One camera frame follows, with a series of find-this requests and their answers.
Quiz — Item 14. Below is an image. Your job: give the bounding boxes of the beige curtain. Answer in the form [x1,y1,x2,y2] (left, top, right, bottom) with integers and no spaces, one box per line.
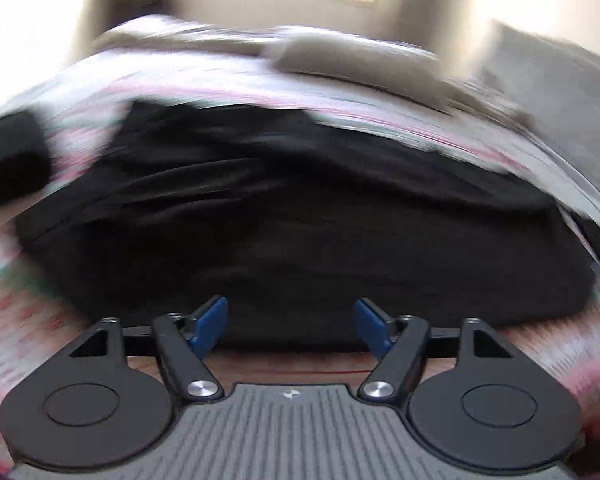
[396,0,452,52]

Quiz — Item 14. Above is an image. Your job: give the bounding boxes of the grey quilted headboard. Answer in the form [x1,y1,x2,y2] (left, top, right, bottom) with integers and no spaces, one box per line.
[477,24,600,190]

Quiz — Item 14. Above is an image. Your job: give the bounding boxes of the beige pillow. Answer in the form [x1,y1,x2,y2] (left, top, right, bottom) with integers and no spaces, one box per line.
[263,28,448,110]

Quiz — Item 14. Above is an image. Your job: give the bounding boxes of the black pants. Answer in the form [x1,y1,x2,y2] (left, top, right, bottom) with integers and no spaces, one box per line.
[16,101,595,349]

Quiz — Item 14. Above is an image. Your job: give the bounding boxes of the patterned red green blanket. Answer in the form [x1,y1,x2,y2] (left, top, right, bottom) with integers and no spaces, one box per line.
[0,54,600,476]

